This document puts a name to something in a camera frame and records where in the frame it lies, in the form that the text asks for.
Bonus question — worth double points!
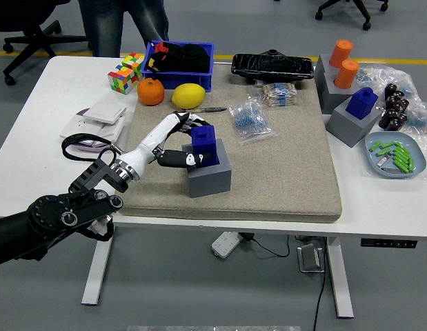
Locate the black floor cable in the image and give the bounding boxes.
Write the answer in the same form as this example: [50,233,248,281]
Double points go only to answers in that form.
[312,237,328,331]

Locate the clear bag blue parts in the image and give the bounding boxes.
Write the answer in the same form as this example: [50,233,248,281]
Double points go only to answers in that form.
[404,99,427,136]

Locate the orange cylinder seal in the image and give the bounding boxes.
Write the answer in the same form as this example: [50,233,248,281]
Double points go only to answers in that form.
[333,59,361,90]
[328,39,355,69]

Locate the white power strip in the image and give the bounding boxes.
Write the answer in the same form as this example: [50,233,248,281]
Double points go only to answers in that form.
[211,230,244,259]

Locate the yellow lemon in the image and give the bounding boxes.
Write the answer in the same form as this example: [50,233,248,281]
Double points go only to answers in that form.
[171,83,207,110]

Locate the black pouch red yellow trim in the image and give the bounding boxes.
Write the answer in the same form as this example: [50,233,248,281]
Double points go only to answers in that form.
[145,40,185,73]

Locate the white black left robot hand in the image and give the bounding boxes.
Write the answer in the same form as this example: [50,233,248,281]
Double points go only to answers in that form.
[121,110,214,181]

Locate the grey cube cylinder holder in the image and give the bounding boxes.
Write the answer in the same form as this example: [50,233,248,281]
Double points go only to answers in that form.
[313,53,342,90]
[319,68,364,115]

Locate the clear bag taped resistors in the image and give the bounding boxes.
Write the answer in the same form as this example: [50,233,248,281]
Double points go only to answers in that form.
[249,81,299,108]

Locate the black office chair base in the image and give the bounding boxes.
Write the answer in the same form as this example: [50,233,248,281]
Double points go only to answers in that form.
[315,0,390,31]

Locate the white wall socket panel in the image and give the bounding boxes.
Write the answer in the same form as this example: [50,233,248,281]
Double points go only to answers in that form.
[59,113,103,139]

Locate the purple round plate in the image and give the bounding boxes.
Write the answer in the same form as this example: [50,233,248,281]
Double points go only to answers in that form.
[68,108,113,153]

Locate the black plug cable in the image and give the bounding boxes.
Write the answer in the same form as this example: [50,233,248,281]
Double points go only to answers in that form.
[240,232,290,259]

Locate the black wrapped tray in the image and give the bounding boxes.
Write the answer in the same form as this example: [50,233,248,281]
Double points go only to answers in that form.
[231,48,315,84]

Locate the white wall switch panel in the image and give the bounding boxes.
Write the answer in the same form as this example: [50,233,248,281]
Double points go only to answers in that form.
[83,97,128,125]

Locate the black round cloth bundle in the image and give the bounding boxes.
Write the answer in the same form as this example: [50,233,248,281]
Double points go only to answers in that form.
[181,43,211,74]

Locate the white table leg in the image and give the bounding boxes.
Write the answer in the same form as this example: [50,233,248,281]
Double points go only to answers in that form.
[325,237,355,319]
[81,225,116,306]

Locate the blue plastic bin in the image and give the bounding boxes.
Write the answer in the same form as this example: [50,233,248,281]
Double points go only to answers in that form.
[141,40,216,93]

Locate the silver metal stand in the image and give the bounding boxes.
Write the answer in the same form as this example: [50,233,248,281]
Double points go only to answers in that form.
[297,243,326,274]

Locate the grey cube seal holder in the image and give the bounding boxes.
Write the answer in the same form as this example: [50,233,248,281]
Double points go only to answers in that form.
[181,139,232,199]
[325,95,383,149]

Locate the grey-brown fabric mat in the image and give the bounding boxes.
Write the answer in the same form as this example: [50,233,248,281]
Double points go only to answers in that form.
[113,63,344,224]

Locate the clear bag blue resistors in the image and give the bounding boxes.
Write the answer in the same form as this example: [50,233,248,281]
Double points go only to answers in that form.
[228,96,278,146]

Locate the black office chair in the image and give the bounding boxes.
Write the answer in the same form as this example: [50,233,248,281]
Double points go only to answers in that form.
[0,0,93,86]

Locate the light blue plate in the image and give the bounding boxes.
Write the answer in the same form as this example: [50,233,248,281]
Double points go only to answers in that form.
[364,131,427,179]

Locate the large colourful puzzle cube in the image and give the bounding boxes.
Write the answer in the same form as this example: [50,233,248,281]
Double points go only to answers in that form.
[107,65,141,95]

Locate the orange fruit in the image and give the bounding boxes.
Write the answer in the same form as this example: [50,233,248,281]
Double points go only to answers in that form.
[137,77,166,106]

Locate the small colourful puzzle cube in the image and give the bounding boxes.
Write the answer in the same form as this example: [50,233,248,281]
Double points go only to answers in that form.
[121,52,146,82]

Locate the blue square seal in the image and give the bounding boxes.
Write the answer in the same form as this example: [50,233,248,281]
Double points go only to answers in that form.
[190,125,220,169]
[345,87,379,121]

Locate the black clear pen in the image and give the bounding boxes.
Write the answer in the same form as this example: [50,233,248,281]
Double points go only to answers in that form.
[173,106,228,115]

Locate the white plain wall panel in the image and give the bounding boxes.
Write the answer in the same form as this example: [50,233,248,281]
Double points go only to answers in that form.
[95,116,126,143]

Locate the crumpled clear plastic bag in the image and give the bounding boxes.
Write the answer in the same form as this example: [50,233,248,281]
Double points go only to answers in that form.
[356,63,424,104]

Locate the black table control panel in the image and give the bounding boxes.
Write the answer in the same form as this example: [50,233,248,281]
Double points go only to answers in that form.
[360,238,419,249]

